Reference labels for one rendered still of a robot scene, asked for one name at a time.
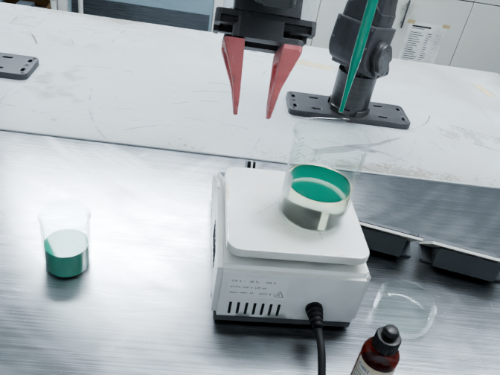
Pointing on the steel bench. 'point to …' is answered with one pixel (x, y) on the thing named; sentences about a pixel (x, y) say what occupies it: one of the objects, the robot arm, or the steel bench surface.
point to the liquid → (359, 47)
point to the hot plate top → (317, 249)
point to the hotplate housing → (279, 283)
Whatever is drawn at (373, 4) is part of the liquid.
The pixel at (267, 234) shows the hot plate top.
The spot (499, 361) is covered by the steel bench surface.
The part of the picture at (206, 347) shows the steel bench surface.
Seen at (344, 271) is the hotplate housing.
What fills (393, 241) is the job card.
